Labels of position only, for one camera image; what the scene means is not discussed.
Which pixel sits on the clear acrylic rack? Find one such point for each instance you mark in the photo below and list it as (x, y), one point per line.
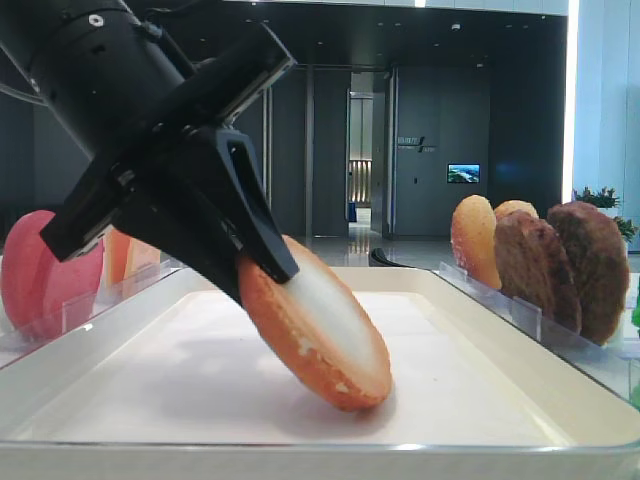
(560, 325)
(18, 342)

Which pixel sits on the outer brown meat patty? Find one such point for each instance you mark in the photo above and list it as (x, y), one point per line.
(598, 258)

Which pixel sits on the left clear acrylic rack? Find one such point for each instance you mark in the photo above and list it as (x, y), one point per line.
(18, 342)

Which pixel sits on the outer red tomato slice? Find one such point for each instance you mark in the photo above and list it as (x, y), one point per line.
(25, 268)

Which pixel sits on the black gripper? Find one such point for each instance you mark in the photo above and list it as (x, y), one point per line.
(171, 170)

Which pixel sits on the inner brown meat patty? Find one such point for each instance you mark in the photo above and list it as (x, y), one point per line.
(533, 265)

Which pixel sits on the outer right bun slice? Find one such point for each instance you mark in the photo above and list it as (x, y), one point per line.
(511, 206)

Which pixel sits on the inner right bun slice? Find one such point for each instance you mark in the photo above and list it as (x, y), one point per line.
(472, 237)

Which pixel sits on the potted green plant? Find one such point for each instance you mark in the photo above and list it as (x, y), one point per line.
(607, 202)

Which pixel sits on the inner orange cheese slice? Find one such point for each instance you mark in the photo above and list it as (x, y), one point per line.
(140, 255)

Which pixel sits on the red tomato slice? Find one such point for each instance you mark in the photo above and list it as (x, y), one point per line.
(25, 268)
(71, 291)

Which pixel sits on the wall mounted screen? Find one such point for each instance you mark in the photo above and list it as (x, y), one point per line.
(463, 173)

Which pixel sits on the outer orange cheese slice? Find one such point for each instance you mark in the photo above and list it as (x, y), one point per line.
(116, 255)

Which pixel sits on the bun slice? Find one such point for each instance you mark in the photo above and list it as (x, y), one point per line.
(472, 237)
(511, 206)

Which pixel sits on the bread slice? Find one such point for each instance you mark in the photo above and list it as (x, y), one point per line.
(318, 329)

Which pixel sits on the orange cheese slice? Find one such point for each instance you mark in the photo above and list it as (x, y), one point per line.
(116, 255)
(140, 255)

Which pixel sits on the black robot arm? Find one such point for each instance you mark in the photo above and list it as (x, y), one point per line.
(57, 45)

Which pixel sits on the green lettuce leaf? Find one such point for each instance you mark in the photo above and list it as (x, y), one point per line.
(635, 318)

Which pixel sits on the inner red tomato slice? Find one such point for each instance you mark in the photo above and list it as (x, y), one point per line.
(71, 291)

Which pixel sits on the cream rectangular metal tray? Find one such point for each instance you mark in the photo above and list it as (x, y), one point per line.
(175, 383)

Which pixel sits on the right clear acrylic rack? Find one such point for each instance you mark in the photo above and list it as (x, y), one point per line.
(560, 325)

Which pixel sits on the brown meat patty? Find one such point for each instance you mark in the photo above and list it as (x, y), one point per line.
(598, 258)
(533, 265)

